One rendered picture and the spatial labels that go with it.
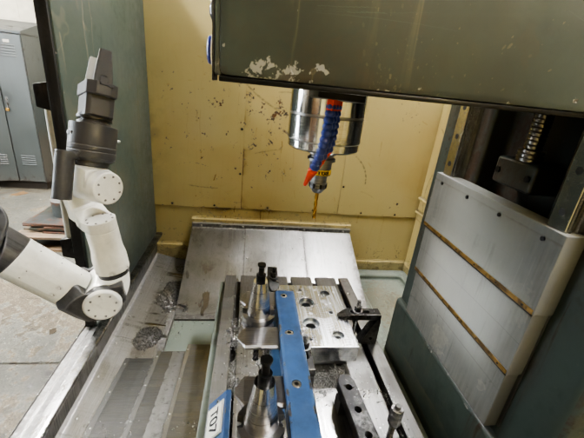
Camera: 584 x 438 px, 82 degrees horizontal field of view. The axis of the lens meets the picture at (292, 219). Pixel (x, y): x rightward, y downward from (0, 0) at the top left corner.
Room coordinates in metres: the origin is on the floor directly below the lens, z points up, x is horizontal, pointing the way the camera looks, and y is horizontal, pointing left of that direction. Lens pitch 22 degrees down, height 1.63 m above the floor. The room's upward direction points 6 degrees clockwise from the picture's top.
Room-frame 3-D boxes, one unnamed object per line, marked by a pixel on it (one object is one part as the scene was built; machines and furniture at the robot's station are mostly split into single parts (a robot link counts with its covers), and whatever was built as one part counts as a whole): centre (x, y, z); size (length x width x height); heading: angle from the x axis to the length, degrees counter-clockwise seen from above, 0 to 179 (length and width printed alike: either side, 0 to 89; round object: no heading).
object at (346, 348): (0.85, -0.08, 0.97); 0.29 x 0.23 x 0.05; 8
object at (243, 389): (0.36, 0.02, 1.21); 0.07 x 0.05 x 0.01; 98
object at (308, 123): (0.75, -0.05, 1.56); 0.16 x 0.16 x 0.12
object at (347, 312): (0.85, -0.23, 0.97); 0.13 x 0.03 x 0.15; 98
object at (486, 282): (0.82, -0.49, 1.16); 0.48 x 0.05 x 0.51; 8
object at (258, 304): (0.52, 0.04, 1.26); 0.04 x 0.04 x 0.07
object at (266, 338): (0.47, 0.04, 1.21); 0.07 x 0.05 x 0.01; 98
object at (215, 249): (1.41, 0.05, 0.75); 0.89 x 0.67 x 0.26; 98
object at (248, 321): (0.52, 0.04, 1.21); 0.06 x 0.06 x 0.03
